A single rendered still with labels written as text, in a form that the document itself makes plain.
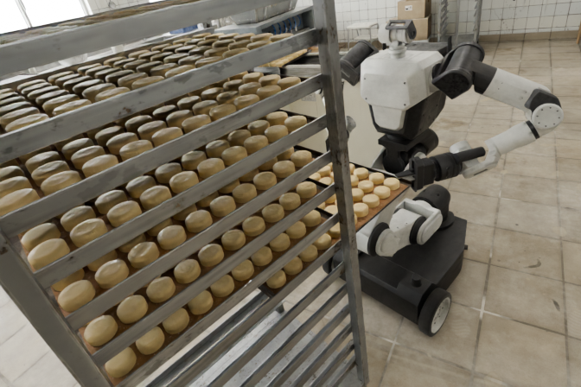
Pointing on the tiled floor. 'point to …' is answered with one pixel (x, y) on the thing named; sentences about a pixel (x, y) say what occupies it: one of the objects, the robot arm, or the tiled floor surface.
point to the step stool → (362, 34)
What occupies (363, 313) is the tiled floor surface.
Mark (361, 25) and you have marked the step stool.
